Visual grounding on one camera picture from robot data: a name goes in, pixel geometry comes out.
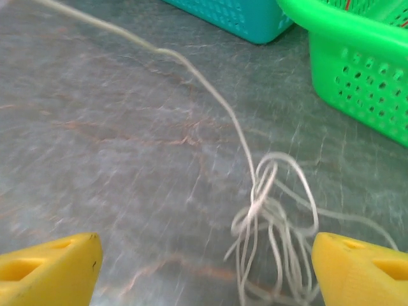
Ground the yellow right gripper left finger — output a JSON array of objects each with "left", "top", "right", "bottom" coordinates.
[{"left": 0, "top": 232, "right": 103, "bottom": 306}]

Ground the teal plastic basket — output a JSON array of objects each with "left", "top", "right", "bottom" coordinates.
[{"left": 161, "top": 0, "right": 296, "bottom": 45}]

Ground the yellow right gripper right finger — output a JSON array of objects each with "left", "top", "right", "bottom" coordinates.
[{"left": 311, "top": 232, "right": 408, "bottom": 306}]

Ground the green plastic basket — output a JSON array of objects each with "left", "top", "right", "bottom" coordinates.
[{"left": 275, "top": 0, "right": 408, "bottom": 147}]

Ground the thin white cable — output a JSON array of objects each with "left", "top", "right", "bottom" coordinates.
[{"left": 34, "top": 0, "right": 399, "bottom": 306}]

